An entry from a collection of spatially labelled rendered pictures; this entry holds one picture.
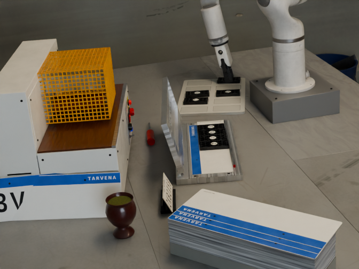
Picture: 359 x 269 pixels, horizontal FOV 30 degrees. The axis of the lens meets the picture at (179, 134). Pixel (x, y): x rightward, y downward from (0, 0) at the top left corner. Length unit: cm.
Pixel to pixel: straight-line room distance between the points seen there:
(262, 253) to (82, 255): 49
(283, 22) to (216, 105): 44
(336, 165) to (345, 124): 33
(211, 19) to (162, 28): 167
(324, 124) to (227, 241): 96
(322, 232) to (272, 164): 61
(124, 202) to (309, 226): 50
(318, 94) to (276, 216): 92
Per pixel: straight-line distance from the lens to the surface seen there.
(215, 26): 282
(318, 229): 165
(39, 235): 194
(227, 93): 276
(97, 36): 441
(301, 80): 258
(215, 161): 218
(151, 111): 269
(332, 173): 214
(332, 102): 256
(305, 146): 232
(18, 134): 195
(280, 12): 244
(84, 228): 193
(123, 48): 445
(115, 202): 183
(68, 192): 198
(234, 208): 173
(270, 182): 208
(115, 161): 195
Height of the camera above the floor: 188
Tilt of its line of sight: 24 degrees down
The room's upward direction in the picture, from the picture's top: 5 degrees counter-clockwise
